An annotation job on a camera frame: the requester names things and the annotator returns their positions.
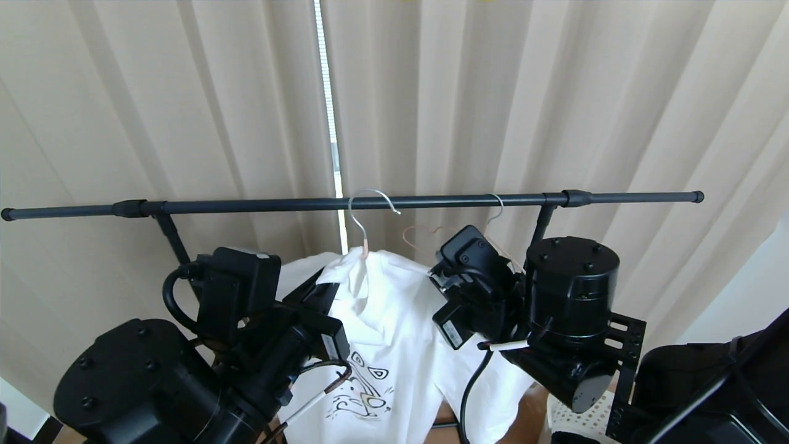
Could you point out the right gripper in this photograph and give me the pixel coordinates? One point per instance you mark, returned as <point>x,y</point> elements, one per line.
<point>493,314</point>

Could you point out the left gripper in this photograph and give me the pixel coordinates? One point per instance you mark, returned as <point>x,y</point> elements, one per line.
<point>277,357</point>

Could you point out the white printed t-shirt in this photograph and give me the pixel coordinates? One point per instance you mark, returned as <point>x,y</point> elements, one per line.
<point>400,320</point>

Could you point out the pink clothes hanger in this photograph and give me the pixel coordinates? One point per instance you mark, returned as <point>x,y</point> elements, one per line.
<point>431,229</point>
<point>365,246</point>

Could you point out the white laundry basket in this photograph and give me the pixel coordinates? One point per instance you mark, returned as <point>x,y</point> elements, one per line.
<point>585,419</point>

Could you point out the black clothes rack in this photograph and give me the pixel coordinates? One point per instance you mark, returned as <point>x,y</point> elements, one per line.
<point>246,204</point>

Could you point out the beige curtain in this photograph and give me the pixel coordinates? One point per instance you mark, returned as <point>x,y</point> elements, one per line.
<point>123,92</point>

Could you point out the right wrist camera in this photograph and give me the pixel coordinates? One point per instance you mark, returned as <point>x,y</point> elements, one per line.
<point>468,253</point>

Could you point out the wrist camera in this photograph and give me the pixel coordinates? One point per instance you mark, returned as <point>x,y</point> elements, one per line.
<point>237,290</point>
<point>468,253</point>

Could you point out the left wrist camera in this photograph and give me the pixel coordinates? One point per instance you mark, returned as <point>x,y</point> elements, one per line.
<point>237,290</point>

